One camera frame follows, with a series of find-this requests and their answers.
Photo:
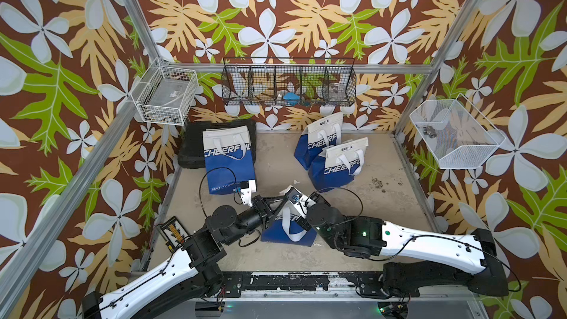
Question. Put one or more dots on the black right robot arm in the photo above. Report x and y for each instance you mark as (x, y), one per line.
(411, 258)

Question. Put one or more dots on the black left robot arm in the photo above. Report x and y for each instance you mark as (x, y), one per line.
(191, 271)

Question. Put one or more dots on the white mesh bin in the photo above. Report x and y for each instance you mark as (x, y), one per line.
(456, 132)

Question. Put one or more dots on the black connector board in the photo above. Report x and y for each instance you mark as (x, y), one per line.
(174, 233)

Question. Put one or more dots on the black wire basket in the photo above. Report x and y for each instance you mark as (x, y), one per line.
(288, 81)

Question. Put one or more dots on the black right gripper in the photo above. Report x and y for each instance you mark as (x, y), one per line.
(320, 199)

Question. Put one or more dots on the white wire basket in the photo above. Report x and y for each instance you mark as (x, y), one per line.
(164, 93)

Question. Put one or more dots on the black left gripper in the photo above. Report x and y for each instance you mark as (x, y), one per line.
(259, 202)

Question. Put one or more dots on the narrow takeout bag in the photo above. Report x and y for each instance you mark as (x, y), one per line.
(290, 228)

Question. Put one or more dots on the black plastic tool case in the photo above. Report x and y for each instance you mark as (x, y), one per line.
(191, 153)

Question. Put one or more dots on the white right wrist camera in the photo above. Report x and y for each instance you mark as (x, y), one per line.
(294, 195)

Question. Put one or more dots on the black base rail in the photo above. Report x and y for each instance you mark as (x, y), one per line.
(365, 284)

